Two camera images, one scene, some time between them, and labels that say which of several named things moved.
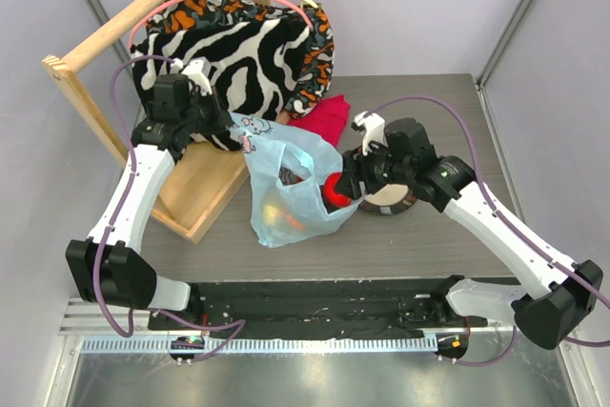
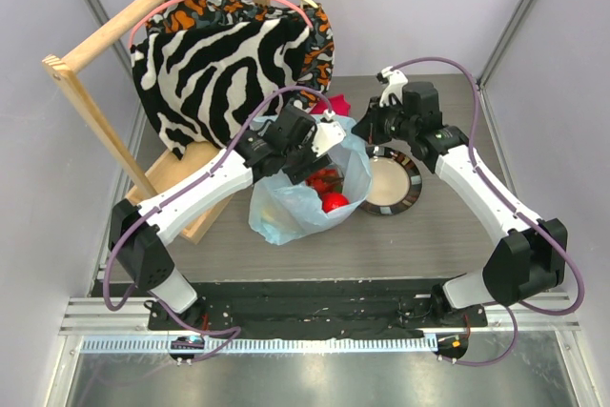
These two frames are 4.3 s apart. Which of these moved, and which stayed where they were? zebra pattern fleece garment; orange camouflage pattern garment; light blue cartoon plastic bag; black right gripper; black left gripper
Moved: black left gripper; black right gripper; light blue cartoon plastic bag
Stayed: zebra pattern fleece garment; orange camouflage pattern garment
